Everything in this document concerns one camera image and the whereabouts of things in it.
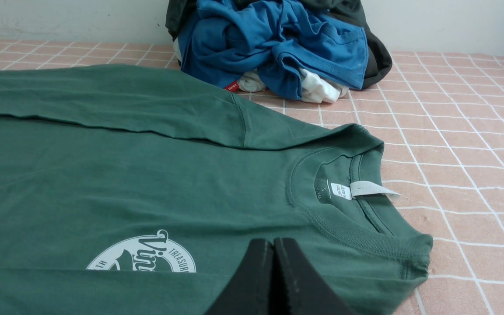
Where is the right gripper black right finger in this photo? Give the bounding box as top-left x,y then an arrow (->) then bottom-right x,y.
273,238 -> 355,315

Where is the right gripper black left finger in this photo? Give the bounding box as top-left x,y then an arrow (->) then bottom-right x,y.
206,239 -> 274,315

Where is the green long-sleeved shirt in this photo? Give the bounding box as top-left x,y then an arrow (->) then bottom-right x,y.
0,64 -> 433,315

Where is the blue shirt in pile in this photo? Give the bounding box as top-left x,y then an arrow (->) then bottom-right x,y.
177,0 -> 369,100

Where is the pink checkered tablecloth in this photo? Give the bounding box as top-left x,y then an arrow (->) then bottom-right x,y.
0,40 -> 504,315

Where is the dark grey garment in pile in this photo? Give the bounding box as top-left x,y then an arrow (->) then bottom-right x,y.
165,0 -> 392,89

